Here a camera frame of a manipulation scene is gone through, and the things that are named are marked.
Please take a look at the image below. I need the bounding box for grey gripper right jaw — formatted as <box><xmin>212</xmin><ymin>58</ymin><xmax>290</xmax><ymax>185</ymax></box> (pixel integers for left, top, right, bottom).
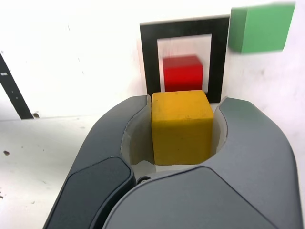
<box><xmin>102</xmin><ymin>97</ymin><xmax>299</xmax><ymax>229</ymax></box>

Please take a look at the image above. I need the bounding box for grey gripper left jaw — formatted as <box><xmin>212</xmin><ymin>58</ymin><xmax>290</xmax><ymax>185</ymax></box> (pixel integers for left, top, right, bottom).
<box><xmin>43</xmin><ymin>94</ymin><xmax>156</xmax><ymax>229</ymax></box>

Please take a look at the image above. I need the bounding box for yellow cube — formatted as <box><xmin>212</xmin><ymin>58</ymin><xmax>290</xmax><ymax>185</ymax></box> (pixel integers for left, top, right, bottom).
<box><xmin>151</xmin><ymin>90</ymin><xmax>214</xmax><ymax>166</ymax></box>

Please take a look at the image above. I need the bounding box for red cube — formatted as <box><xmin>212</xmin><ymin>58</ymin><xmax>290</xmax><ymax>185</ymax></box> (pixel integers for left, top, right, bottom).
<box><xmin>162</xmin><ymin>55</ymin><xmax>204</xmax><ymax>93</ymax></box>

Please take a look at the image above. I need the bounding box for green cube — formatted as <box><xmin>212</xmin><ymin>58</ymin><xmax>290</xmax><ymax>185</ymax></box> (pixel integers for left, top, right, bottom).
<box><xmin>227</xmin><ymin>2</ymin><xmax>296</xmax><ymax>54</ymax></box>

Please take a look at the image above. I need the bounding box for black tape square outline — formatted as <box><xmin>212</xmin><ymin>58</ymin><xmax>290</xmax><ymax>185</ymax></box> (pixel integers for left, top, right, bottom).
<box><xmin>139</xmin><ymin>14</ymin><xmax>231</xmax><ymax>104</ymax></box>

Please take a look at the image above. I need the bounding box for black tape strip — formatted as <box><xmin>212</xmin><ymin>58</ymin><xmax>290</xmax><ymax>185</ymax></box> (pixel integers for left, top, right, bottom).
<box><xmin>0</xmin><ymin>51</ymin><xmax>34</xmax><ymax>120</ymax></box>

